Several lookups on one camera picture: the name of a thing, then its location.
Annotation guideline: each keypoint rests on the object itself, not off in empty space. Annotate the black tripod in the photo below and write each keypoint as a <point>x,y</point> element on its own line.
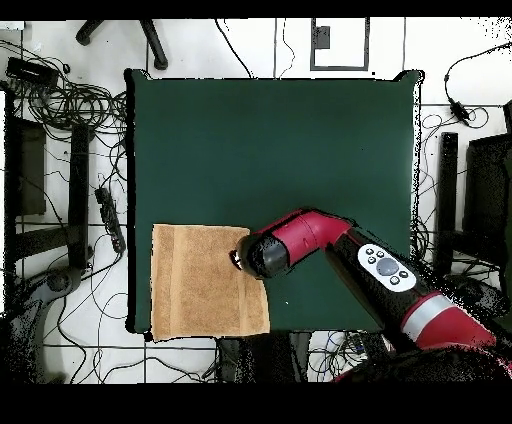
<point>156,48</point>

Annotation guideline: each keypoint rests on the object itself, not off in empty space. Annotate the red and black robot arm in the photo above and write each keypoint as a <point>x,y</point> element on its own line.
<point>312,236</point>

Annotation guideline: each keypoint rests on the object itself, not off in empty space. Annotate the black power adapter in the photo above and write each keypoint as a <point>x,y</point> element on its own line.
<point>459,110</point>

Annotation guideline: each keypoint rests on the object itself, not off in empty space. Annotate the dark green table cloth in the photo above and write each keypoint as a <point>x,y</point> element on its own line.
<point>240,140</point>

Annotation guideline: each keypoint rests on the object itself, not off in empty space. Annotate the grey floor frame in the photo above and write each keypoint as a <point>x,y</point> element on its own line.
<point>366,44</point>

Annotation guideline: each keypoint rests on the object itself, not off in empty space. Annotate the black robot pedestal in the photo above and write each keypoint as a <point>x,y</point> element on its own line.
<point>260,356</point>

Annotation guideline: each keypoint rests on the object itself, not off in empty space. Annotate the black power strip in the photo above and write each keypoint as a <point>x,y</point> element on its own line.
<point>110,218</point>
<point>366,344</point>

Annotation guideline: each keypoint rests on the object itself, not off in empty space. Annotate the dark grey floor plate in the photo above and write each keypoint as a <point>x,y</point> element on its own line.
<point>321,38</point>

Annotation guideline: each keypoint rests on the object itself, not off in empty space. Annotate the black round device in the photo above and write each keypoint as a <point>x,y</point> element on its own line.
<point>60,282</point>

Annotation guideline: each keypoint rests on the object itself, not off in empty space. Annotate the black box device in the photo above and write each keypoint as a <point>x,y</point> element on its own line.
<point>32,72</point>

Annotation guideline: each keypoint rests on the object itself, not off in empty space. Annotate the black metal frame stand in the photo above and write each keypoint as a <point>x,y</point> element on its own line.
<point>78,180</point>
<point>448,180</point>

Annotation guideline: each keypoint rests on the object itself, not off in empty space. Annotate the orange terry towel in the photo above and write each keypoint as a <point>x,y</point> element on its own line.
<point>200,288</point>

